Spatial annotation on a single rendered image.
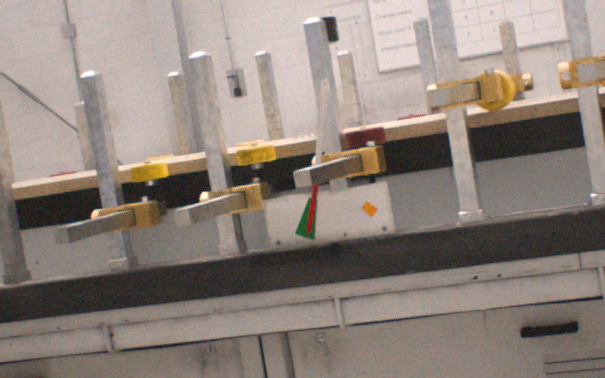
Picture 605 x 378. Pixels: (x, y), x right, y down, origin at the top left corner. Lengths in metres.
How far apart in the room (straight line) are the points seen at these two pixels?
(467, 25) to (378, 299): 7.26
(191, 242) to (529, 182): 0.76
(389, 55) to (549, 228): 7.50
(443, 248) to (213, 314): 0.52
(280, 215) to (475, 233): 0.39
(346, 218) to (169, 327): 0.47
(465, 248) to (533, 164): 0.29
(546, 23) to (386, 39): 1.19
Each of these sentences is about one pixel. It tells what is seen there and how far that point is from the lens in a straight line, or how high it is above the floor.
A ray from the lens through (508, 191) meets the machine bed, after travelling 2.74.
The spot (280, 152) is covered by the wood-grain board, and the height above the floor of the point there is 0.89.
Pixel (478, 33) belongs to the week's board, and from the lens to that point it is 9.80.
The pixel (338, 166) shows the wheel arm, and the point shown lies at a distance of 2.44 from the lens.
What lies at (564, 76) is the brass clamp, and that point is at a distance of 2.48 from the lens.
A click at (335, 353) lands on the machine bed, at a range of 2.93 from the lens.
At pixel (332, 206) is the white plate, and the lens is 2.60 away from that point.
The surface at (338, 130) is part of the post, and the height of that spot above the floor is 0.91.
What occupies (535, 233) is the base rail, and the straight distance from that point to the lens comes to 2.50.
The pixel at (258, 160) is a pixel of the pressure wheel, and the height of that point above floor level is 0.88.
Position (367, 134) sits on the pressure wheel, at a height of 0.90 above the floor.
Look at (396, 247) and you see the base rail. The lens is 2.56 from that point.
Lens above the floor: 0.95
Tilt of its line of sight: 3 degrees down
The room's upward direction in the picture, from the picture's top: 10 degrees counter-clockwise
